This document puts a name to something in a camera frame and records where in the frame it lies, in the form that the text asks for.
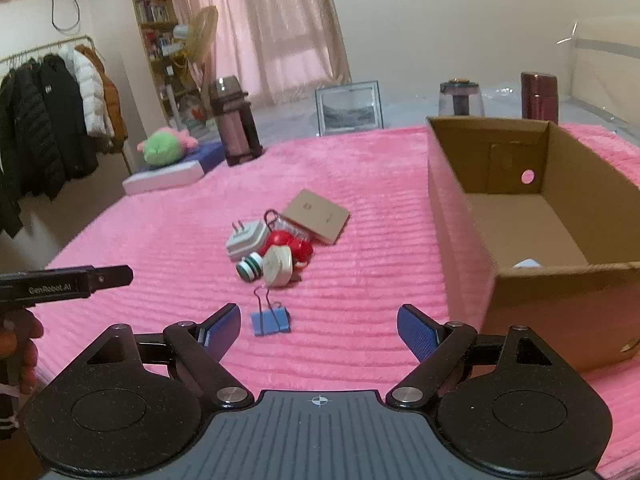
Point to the green white striped spool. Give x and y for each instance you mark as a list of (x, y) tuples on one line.
[(248, 267)]

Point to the blue binder clip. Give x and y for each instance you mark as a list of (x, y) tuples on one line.
[(270, 322)]

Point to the pink black thermos bottle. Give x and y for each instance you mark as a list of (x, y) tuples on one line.
[(235, 125)]

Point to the framed picture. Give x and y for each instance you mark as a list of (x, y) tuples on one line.
[(349, 109)]

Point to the brown cardboard box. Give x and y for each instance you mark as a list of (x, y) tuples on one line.
[(535, 305)]

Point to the black jackets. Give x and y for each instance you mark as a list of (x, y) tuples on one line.
[(35, 125)]

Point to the white power adapter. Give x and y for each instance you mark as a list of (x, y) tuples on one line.
[(245, 240)]

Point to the pink fluffy blanket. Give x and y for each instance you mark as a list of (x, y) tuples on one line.
[(350, 270)]

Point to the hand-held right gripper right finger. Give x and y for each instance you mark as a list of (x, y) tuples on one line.
[(416, 332)]

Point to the standing electric fan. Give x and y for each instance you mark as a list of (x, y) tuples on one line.
[(200, 35)]

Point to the green plush toy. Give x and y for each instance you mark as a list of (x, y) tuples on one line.
[(162, 147)]

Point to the wooden bookshelf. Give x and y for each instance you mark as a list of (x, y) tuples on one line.
[(150, 15)]

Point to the maroon thermos flask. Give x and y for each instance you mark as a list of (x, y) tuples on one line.
[(539, 97)]

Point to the brown jacket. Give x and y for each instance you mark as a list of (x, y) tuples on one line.
[(114, 105)]

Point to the glass jar with dark lid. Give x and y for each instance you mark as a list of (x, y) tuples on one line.
[(461, 100)]

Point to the blue white foam box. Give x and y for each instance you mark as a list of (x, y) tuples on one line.
[(165, 177)]

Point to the pink curtain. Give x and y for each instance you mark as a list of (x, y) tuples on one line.
[(270, 30)]

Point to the square packaging box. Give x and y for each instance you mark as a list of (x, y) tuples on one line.
[(315, 217)]

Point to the white puffer jacket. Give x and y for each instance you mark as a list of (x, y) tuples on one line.
[(90, 95)]

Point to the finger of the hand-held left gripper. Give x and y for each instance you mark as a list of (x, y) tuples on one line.
[(112, 277)]

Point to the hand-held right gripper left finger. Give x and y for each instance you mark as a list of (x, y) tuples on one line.
[(222, 331)]

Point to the red plastic toy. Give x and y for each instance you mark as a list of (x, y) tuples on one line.
[(295, 247)]

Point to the small white item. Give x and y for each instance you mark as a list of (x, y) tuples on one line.
[(528, 263)]

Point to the person's left hand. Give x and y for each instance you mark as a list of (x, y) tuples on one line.
[(25, 345)]

